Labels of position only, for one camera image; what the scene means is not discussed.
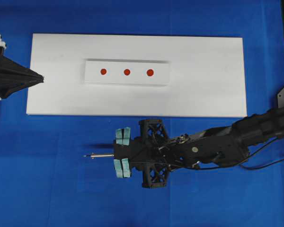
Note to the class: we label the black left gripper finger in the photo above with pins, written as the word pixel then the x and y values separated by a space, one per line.
pixel 8 87
pixel 7 66

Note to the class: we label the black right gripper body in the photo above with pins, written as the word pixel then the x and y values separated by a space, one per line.
pixel 148 153

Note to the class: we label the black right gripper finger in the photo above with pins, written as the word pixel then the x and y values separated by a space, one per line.
pixel 122 168
pixel 123 136

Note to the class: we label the red handled soldering iron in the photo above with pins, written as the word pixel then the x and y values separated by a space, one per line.
pixel 93 156

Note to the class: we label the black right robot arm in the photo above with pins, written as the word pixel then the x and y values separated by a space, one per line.
pixel 225 146

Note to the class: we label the middle red dot mark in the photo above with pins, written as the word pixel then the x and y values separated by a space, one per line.
pixel 127 72

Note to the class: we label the red dot mark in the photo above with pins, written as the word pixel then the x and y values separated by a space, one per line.
pixel 103 71
pixel 127 72
pixel 150 72

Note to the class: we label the left red dot mark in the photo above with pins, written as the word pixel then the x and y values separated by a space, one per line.
pixel 103 71

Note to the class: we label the right red dot mark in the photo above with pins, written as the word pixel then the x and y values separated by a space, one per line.
pixel 150 72

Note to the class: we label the small white marked plate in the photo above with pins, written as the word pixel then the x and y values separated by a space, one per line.
pixel 138 72

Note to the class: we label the large white foam board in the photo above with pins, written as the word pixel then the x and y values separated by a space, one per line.
pixel 207 76

